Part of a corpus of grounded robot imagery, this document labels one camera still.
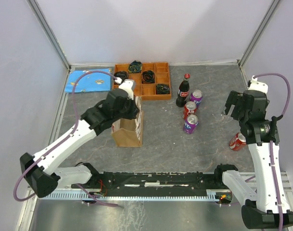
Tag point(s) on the burlap canvas watermelon bag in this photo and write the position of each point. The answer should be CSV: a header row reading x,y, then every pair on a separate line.
x,y
128,133

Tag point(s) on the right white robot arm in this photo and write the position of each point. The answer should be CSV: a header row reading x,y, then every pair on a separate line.
x,y
265,207

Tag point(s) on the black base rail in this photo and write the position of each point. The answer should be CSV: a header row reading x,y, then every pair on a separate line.
x,y
148,184

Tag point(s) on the glass cola bottle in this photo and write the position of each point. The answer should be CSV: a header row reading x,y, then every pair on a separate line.
x,y
183,91

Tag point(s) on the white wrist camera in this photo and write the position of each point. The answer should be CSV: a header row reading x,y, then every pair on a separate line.
x,y
254,84
127,85

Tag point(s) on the rolled dark belt centre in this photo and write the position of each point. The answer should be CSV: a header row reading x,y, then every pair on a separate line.
x,y
148,77

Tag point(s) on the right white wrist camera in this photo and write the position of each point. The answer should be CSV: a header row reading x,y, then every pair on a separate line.
x,y
254,84

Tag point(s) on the wooden compartment tray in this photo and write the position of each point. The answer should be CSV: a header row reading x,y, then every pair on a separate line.
x,y
148,91

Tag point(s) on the purple fanta can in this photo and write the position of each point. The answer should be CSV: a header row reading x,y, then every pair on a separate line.
x,y
190,124
196,97

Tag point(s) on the rolled dark belt left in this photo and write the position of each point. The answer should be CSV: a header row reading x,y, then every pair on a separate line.
x,y
120,77

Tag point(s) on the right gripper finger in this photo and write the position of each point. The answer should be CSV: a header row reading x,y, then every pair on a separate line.
x,y
234,97
230,107

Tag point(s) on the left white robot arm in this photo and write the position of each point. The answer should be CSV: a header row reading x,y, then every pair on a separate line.
x,y
41,170

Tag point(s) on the red cola can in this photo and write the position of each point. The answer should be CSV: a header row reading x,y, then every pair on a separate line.
x,y
237,142
189,109

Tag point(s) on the blue patterned cloth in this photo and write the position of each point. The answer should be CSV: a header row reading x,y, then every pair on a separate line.
x,y
95,82

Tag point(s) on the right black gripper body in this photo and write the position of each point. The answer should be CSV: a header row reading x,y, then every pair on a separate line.
x,y
267,104

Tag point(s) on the red cola can middle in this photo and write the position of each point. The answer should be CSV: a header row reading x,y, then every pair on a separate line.
x,y
189,109

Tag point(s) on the rolled dark belt top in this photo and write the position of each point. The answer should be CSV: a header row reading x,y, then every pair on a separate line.
x,y
135,67

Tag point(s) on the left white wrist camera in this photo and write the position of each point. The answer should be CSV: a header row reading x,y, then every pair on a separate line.
x,y
127,85

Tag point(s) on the red cola can right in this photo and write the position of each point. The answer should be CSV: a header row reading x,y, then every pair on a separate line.
x,y
237,142

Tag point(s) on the white slotted cable duct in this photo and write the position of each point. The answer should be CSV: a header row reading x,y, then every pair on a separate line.
x,y
205,196

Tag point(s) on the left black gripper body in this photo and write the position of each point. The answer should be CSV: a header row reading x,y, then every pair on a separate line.
x,y
128,112

